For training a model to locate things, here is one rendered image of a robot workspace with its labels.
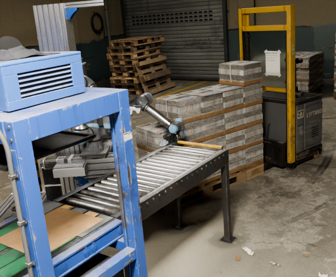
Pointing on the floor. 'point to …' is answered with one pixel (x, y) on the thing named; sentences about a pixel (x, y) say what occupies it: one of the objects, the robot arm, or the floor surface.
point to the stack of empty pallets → (130, 70)
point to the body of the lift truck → (277, 106)
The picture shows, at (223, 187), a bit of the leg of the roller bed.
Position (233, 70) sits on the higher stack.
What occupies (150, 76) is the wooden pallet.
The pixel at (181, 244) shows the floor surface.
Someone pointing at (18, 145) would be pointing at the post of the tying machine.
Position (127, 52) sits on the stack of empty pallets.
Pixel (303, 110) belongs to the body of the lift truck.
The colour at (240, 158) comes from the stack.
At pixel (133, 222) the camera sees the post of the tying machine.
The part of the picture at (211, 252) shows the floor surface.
